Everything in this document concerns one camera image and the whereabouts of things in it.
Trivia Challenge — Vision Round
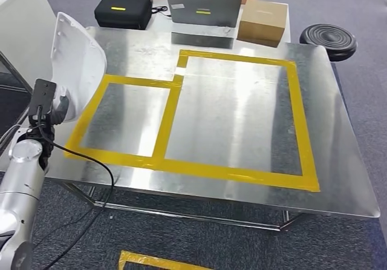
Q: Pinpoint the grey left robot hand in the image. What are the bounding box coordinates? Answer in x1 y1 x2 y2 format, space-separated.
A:
51 95 70 125

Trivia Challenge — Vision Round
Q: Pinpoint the white plastic body part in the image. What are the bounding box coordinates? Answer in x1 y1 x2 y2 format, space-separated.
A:
50 11 107 123

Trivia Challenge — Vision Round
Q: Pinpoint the steel workbench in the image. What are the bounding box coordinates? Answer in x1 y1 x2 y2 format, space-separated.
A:
45 25 381 234

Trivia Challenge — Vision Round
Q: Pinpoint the dark screen panel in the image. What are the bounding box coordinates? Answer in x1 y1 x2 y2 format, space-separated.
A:
0 50 33 157

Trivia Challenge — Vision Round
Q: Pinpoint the white cabinet desk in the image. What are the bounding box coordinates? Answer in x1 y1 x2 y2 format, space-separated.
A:
0 0 58 88

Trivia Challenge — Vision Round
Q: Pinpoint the black hard case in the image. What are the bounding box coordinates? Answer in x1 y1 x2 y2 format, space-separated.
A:
94 0 153 31

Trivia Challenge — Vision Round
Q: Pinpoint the white table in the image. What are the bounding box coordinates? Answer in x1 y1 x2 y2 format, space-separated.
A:
131 0 292 47

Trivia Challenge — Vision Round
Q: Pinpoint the grey laptop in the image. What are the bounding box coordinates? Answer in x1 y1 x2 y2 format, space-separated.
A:
166 0 243 29

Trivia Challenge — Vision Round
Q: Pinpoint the brown cardboard box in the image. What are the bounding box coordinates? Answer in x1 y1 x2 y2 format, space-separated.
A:
236 0 288 48

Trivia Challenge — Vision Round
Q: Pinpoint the black ribbed round stool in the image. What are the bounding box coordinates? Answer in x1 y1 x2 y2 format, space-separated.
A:
299 23 358 63

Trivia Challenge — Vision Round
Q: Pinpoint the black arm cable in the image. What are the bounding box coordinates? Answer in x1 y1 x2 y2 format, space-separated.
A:
30 105 115 270

